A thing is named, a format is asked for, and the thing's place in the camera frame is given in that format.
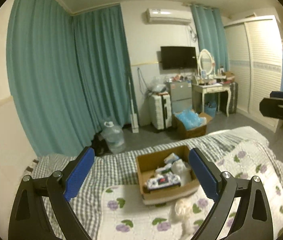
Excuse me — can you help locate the white green striped sock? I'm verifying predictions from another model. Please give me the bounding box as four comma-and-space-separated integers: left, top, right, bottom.
154, 163, 172, 176

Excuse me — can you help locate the light blue cloud sock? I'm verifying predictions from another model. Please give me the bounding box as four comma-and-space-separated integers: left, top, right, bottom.
164, 153, 180, 164

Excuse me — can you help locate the white sliding wardrobe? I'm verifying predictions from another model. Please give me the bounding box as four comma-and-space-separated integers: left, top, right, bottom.
224, 15, 282, 132

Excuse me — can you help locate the cream rolled sock ball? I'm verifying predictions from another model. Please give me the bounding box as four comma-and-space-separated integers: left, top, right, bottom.
173, 198, 193, 239

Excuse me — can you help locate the blue waste bin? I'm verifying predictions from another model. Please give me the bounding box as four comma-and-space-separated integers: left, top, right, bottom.
204, 101, 217, 118

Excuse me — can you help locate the white dressing table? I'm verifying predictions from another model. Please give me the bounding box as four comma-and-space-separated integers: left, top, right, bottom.
192, 82, 231, 116

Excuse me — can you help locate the white oval vanity mirror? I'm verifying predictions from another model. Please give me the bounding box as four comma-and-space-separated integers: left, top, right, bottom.
197, 49, 215, 75

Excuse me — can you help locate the dark patterned sock pair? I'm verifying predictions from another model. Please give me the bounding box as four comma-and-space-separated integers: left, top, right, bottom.
146, 173, 181, 191

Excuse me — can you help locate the floor box with blue bags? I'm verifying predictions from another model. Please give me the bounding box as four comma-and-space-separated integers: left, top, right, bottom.
172, 109, 212, 139

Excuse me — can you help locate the cardboard box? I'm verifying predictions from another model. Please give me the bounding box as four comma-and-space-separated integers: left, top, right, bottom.
136, 145, 199, 205

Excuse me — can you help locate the grey checked bed sheet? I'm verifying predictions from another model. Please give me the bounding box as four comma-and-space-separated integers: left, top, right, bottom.
24, 126, 269, 240

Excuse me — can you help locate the grey mini fridge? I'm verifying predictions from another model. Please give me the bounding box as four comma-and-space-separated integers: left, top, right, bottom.
166, 81, 192, 113

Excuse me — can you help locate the teal right window curtain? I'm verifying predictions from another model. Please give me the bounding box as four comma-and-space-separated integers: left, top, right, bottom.
190, 5, 229, 71

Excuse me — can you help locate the clear water jug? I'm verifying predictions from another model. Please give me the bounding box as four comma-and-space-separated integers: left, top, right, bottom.
101, 121, 125, 154

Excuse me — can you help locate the white suitcase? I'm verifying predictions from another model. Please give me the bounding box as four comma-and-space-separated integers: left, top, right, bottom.
148, 93, 172, 131

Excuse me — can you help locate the clear plastic bag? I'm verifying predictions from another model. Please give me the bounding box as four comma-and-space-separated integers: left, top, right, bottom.
148, 76, 166, 93

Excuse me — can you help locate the white stick mop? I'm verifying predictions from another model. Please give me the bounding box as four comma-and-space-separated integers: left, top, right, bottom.
128, 79, 139, 133

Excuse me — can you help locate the white air conditioner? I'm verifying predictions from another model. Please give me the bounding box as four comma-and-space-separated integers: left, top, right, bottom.
146, 8, 192, 25

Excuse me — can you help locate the black wall television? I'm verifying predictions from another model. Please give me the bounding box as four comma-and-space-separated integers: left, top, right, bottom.
160, 46, 197, 70

